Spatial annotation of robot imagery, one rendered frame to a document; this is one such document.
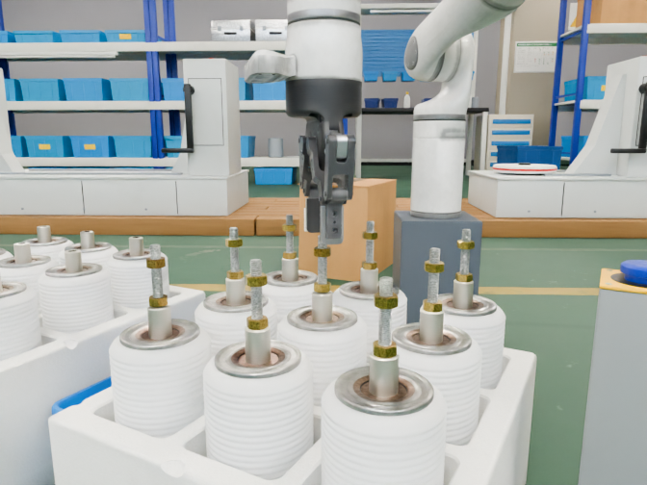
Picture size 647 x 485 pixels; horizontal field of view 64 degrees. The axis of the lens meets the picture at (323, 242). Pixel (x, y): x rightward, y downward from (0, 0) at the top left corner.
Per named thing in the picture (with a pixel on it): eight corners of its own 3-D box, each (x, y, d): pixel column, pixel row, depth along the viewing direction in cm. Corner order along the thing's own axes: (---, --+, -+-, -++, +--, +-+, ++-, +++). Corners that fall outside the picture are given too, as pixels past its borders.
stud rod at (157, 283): (154, 319, 51) (149, 243, 50) (165, 318, 51) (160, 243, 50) (154, 322, 50) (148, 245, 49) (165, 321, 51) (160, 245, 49)
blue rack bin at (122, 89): (130, 104, 546) (129, 83, 542) (166, 104, 545) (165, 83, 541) (110, 101, 497) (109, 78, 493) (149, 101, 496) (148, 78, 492)
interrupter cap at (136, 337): (102, 348, 49) (101, 342, 48) (148, 321, 56) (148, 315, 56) (174, 357, 47) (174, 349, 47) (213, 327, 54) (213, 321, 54)
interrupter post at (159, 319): (142, 341, 50) (141, 308, 50) (156, 332, 53) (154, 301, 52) (165, 344, 50) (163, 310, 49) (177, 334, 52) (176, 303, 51)
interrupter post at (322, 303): (337, 319, 56) (337, 291, 55) (325, 326, 54) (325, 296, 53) (319, 316, 57) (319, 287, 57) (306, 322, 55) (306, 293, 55)
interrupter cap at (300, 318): (370, 318, 57) (370, 312, 57) (332, 340, 51) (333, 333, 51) (313, 306, 61) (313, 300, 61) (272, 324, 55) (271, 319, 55)
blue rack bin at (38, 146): (54, 156, 558) (52, 136, 554) (89, 156, 557) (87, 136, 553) (26, 157, 509) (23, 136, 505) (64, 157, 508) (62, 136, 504)
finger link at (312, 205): (326, 197, 56) (326, 232, 57) (324, 197, 57) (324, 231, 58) (306, 198, 56) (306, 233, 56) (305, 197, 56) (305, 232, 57)
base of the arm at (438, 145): (407, 212, 101) (410, 121, 98) (454, 212, 101) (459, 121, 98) (413, 218, 92) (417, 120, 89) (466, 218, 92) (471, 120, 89)
